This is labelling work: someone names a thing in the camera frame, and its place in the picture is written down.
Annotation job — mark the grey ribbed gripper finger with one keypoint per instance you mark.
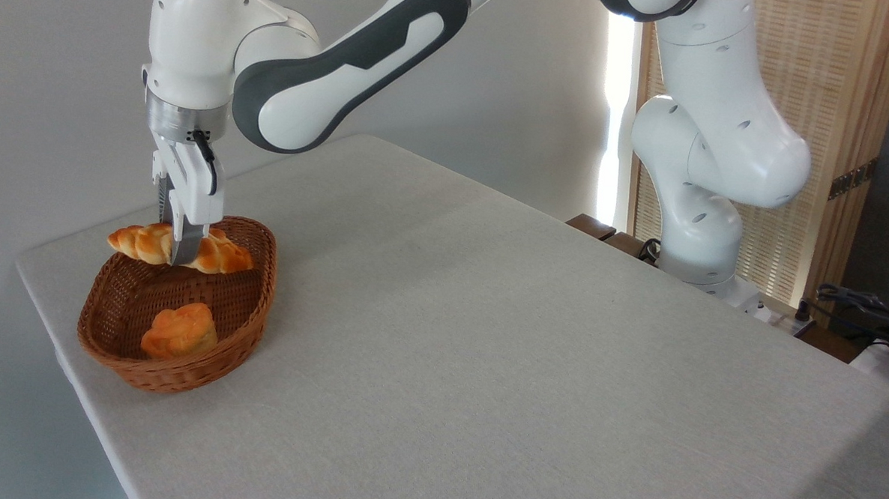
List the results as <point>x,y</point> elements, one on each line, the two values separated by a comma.
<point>186,246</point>
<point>163,203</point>

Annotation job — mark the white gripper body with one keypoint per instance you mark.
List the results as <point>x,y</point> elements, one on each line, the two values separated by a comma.
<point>192,186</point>

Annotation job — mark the long braided bread loaf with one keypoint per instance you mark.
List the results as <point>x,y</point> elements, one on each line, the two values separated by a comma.
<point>223,255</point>

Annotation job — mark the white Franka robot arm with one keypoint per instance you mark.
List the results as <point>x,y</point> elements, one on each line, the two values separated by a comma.
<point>309,86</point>

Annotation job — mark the brown wicker basket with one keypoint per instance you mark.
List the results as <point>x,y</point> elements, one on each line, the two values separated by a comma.
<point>240,300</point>

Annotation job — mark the small round bread bun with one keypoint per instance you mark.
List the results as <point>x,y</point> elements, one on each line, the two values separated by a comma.
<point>180,331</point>

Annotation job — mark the light grey tablecloth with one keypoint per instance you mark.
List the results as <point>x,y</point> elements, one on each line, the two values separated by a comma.
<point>520,403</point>

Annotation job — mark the dark brown wooden furniture edge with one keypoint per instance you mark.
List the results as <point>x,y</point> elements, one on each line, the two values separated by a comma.
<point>592,226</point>

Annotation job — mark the black plug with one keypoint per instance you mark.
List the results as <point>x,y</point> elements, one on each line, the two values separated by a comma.
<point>803,310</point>

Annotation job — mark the wooden folding screen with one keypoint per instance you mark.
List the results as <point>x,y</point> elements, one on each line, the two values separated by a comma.
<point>842,72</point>

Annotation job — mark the dark metal screen hinge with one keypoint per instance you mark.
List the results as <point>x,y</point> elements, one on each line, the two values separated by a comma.
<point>853,179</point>

